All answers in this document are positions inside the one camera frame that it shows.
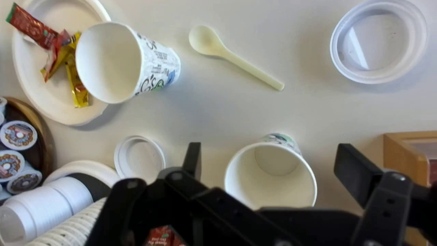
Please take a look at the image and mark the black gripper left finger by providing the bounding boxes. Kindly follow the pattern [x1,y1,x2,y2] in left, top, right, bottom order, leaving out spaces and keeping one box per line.
[159,140,216,196]

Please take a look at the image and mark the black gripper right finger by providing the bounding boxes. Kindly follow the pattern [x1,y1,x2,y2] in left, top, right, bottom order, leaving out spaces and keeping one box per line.
[333,142,414,246]

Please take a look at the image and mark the cream plastic spoon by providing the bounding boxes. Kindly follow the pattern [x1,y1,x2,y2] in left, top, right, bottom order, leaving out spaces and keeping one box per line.
[187,23,287,92]

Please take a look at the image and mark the small white cup lid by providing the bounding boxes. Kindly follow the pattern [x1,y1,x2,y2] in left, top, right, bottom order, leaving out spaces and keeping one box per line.
[112,133,168,184]

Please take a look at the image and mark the printed paper cup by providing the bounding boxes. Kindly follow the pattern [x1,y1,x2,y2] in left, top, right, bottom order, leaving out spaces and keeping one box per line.
[223,131,320,211]
[74,20,182,105]

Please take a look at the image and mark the large white cup lid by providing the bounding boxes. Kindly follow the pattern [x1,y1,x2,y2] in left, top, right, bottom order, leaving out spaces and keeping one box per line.
[329,0,429,86]

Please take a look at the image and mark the wooden tea bag box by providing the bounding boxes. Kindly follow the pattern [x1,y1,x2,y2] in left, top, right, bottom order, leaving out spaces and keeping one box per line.
[383,129,437,246]

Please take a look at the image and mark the red snack packets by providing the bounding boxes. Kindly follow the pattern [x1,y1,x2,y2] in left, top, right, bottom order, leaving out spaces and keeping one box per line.
[144,224,187,246]

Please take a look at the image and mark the yellow condiment packets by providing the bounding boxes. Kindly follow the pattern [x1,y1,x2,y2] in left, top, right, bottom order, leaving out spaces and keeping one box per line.
[40,30,92,109]

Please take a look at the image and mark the tall stack of paper cups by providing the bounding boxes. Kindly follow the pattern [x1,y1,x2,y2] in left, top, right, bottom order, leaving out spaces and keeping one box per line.
[25,195,108,246]

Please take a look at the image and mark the coffee pod basket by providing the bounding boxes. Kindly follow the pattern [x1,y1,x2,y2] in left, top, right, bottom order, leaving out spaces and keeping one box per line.
[0,95,57,206]

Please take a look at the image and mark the white paper plate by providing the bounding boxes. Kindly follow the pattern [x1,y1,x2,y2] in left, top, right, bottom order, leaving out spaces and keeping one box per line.
[11,0,113,127]

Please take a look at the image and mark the coffee pod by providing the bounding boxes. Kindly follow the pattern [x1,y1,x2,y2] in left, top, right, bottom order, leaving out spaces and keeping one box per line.
[0,118,38,151]
[6,168,44,196]
[0,148,26,183]

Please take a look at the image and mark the red sauce packet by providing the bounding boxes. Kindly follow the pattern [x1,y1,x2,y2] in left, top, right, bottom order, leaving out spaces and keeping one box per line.
[4,1,73,51]

